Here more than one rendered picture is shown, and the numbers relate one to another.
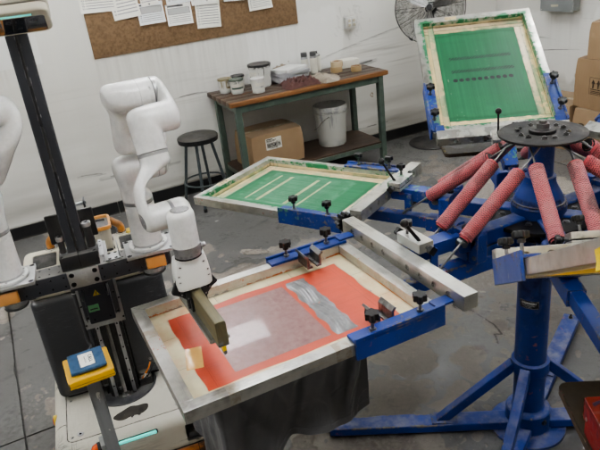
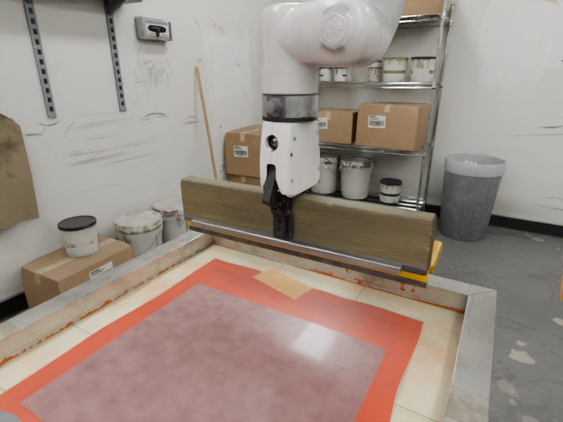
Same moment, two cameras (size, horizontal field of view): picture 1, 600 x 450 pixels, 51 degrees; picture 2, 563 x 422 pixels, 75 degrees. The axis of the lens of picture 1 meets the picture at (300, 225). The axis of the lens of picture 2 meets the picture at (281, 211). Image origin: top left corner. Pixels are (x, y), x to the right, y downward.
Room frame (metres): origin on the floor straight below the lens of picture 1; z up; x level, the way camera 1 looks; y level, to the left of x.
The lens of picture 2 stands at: (1.95, 0.00, 1.31)
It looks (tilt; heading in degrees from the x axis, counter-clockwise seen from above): 20 degrees down; 144
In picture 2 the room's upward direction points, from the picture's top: straight up
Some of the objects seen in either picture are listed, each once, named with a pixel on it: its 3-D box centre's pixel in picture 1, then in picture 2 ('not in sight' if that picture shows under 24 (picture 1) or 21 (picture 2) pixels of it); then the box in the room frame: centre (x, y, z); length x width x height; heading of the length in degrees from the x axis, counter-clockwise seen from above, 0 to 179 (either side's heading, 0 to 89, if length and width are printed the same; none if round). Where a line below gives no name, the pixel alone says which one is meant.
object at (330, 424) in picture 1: (302, 419); not in sight; (1.42, 0.06, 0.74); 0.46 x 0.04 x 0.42; 114
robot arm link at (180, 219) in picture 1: (180, 220); (315, 48); (1.58, 0.32, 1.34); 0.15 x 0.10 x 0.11; 29
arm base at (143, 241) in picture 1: (143, 221); not in sight; (1.91, 0.51, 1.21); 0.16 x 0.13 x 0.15; 17
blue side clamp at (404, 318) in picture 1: (397, 328); not in sight; (1.48, -0.24, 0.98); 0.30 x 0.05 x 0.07; 114
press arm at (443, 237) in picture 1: (429, 247); not in sight; (1.86, -0.42, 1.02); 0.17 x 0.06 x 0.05; 114
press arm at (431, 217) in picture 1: (386, 215); not in sight; (2.43, -0.37, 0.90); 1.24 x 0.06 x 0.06; 54
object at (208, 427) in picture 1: (203, 410); not in sight; (1.52, 0.36, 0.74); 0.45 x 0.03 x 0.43; 24
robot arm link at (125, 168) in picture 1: (136, 177); not in sight; (1.90, 0.50, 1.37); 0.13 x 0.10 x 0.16; 119
